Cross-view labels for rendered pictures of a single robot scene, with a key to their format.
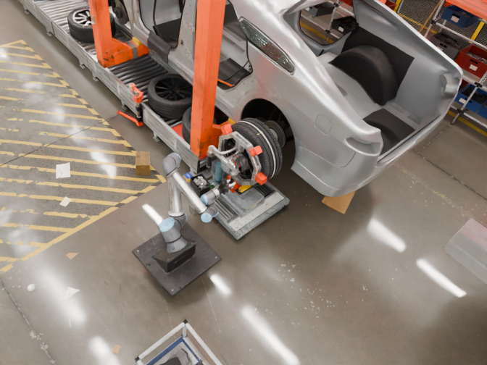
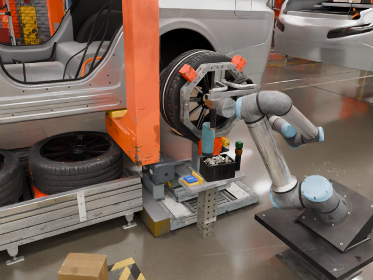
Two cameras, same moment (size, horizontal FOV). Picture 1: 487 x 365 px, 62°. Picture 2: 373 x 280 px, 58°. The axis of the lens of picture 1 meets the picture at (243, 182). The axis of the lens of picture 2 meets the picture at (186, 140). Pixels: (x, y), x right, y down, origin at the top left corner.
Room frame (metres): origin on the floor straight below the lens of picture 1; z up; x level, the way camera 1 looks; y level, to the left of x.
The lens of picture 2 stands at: (2.15, 2.34, 1.56)
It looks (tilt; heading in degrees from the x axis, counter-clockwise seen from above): 23 degrees down; 291
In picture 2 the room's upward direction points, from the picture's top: 2 degrees clockwise
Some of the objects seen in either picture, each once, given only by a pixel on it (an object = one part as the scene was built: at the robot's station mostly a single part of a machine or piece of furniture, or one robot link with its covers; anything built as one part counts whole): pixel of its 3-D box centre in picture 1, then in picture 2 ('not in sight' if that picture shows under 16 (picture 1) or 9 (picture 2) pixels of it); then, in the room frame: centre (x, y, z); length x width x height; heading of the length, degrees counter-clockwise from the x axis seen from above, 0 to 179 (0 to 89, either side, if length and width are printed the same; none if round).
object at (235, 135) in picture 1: (238, 159); (215, 101); (2.83, 0.09, 0.85); 0.54 x 0.07 x 0.54; 51
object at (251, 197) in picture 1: (243, 186); (199, 158); (2.96, -0.01, 0.32); 0.40 x 0.30 x 0.28; 51
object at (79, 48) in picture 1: (96, 39); not in sight; (5.36, 2.62, 0.20); 1.00 x 0.86 x 0.39; 51
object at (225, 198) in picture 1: (238, 194); (193, 180); (2.99, 0.03, 0.13); 0.50 x 0.36 x 0.10; 51
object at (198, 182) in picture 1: (201, 185); (217, 166); (2.69, 0.42, 0.51); 0.20 x 0.14 x 0.13; 43
